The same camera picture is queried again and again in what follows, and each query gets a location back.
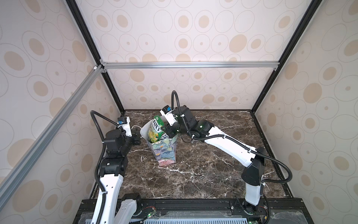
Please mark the colourful painted paper bag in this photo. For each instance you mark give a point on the colourful painted paper bag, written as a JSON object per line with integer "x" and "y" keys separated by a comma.
{"x": 163, "y": 150}

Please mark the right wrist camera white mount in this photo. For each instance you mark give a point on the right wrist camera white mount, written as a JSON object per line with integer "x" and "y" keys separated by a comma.
{"x": 166, "y": 111}

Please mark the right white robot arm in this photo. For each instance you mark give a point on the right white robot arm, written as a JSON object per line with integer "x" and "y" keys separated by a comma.
{"x": 182, "y": 121}

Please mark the black vertical frame post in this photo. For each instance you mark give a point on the black vertical frame post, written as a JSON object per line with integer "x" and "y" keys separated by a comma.
{"x": 299, "y": 31}
{"x": 86, "y": 35}

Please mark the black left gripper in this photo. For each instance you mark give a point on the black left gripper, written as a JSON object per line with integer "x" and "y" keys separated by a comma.
{"x": 134, "y": 132}

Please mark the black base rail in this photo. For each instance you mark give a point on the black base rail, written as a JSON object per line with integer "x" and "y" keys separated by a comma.
{"x": 221, "y": 211}

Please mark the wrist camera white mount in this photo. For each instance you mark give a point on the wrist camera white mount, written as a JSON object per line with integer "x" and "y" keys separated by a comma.
{"x": 124, "y": 123}
{"x": 166, "y": 111}

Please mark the aluminium left side rail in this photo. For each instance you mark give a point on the aluminium left side rail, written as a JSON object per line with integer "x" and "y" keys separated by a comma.
{"x": 19, "y": 172}

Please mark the black vertical frame post right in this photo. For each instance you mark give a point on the black vertical frame post right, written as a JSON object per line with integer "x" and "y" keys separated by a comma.
{"x": 299, "y": 31}

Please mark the green snack packet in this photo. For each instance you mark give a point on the green snack packet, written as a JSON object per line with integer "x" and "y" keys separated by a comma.
{"x": 155, "y": 133}

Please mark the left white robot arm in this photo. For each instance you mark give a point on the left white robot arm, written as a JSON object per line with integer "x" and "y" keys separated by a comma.
{"x": 110, "y": 175}

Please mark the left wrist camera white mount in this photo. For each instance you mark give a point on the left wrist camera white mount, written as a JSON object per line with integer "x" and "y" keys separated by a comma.
{"x": 124, "y": 123}

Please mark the aluminium horizontal back rail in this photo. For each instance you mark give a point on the aluminium horizontal back rail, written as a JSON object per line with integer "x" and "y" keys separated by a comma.
{"x": 191, "y": 65}

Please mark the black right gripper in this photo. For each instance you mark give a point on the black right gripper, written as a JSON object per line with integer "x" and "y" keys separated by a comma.
{"x": 167, "y": 130}

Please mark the black vertical frame post left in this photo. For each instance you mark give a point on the black vertical frame post left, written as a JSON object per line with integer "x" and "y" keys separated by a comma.
{"x": 86, "y": 35}

